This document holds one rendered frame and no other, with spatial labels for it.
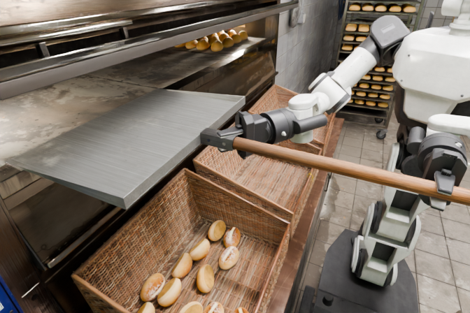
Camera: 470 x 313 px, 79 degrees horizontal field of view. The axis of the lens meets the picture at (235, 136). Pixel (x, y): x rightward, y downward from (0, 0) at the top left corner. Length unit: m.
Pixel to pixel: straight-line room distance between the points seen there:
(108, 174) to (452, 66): 0.92
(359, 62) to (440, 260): 1.58
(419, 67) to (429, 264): 1.51
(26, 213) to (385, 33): 1.15
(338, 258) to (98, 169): 1.46
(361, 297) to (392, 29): 1.24
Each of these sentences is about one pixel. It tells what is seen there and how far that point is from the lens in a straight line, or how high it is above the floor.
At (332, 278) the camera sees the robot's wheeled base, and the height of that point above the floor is 0.17.
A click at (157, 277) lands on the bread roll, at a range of 1.12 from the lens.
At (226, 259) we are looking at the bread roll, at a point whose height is 0.64.
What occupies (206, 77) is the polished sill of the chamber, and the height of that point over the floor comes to 1.17.
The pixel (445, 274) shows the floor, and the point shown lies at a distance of 2.27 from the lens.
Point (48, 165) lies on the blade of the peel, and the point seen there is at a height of 1.18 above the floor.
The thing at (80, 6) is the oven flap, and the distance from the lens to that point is 0.79.
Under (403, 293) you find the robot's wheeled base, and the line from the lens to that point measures 1.83.
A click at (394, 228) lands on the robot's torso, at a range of 1.38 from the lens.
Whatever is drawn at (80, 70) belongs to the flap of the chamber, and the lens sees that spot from 0.62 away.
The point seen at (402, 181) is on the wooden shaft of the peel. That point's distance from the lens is 0.64.
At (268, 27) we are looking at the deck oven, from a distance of 2.14.
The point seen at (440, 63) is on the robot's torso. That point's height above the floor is 1.34.
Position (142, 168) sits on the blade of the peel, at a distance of 0.66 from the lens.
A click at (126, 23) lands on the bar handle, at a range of 0.76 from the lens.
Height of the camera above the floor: 1.55
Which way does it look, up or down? 29 degrees down
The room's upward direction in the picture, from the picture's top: straight up
